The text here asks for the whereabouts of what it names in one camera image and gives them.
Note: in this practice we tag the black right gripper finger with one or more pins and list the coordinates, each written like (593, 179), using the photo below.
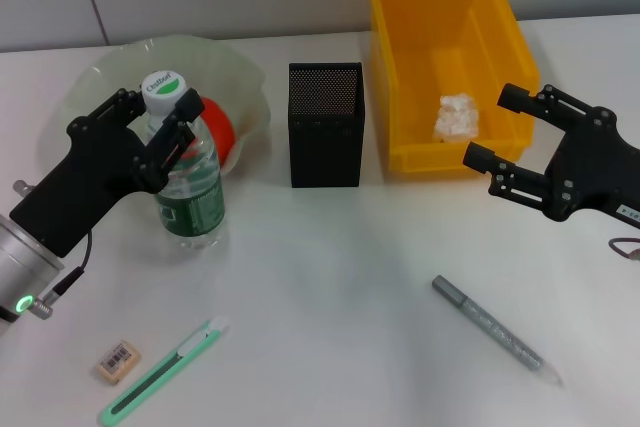
(480, 157)
(515, 96)

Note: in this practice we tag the black mesh pen holder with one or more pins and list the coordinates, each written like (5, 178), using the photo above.
(325, 147)

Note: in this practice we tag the green wavy glass fruit plate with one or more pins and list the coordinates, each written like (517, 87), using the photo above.
(100, 77)

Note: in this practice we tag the clear green-label water bottle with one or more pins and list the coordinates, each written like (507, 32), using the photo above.
(195, 207)

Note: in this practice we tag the silver grey pen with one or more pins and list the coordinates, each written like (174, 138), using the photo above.
(490, 327)

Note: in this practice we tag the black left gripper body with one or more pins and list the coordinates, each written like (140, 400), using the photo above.
(75, 187)

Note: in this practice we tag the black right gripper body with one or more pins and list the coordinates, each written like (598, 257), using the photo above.
(595, 172)

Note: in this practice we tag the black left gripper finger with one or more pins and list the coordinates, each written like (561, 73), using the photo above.
(112, 104)
(172, 139)

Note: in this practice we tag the red-orange toy orange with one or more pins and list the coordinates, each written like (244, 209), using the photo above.
(222, 129)

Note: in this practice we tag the beige eraser with barcode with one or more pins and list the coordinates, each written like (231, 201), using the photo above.
(118, 362)

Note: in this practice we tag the mint green utility knife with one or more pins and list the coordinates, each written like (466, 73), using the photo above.
(165, 367)

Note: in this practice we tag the yellow plastic bin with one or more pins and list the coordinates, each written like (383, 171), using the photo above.
(450, 37)

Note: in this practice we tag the white paper ball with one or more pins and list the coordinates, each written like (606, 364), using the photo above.
(456, 119)

